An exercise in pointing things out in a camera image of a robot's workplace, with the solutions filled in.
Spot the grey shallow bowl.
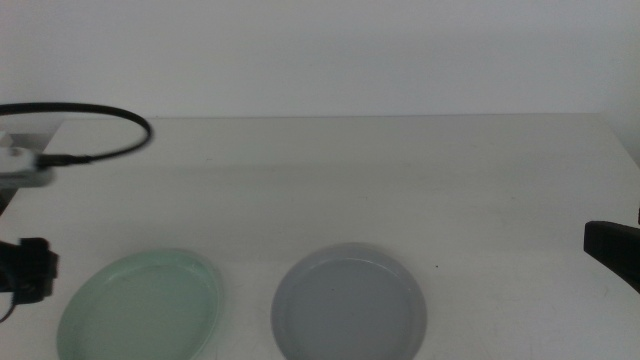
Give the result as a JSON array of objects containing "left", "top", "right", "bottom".
[{"left": 270, "top": 242, "right": 428, "bottom": 360}]

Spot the pale green shallow bowl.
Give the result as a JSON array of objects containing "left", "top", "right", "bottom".
[{"left": 56, "top": 248, "right": 224, "bottom": 360}]

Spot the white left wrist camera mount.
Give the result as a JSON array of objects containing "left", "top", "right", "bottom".
[{"left": 0, "top": 147, "right": 55, "bottom": 190}]

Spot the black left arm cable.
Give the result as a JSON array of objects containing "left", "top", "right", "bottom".
[{"left": 0, "top": 102, "right": 153, "bottom": 169}]

